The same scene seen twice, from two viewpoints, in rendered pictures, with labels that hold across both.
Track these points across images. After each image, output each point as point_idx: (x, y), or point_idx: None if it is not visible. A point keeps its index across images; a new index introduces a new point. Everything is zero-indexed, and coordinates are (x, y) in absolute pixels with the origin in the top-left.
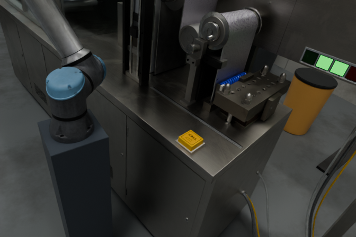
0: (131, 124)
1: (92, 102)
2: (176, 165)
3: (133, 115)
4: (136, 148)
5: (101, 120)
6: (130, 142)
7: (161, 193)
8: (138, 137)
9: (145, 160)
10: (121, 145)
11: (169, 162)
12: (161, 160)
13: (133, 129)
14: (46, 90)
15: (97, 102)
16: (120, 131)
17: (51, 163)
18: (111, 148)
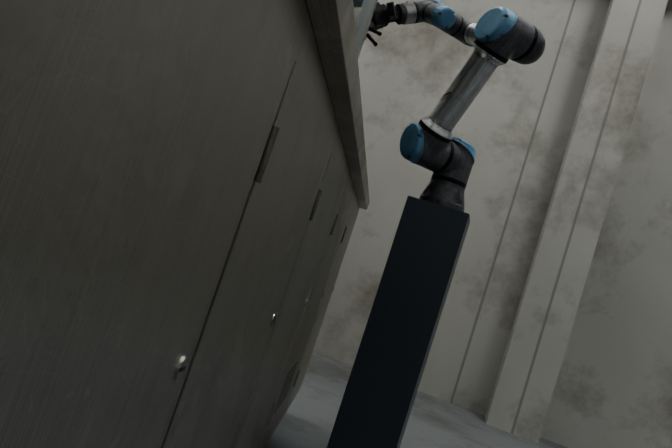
0: (350, 214)
1: (335, 233)
2: (352, 224)
3: (367, 191)
4: (339, 250)
5: (329, 259)
6: (338, 250)
7: (330, 288)
8: (346, 229)
9: (338, 257)
10: (328, 275)
11: (350, 228)
12: (347, 235)
13: (348, 221)
14: (474, 160)
15: (339, 225)
16: (338, 245)
17: (464, 238)
18: (315, 308)
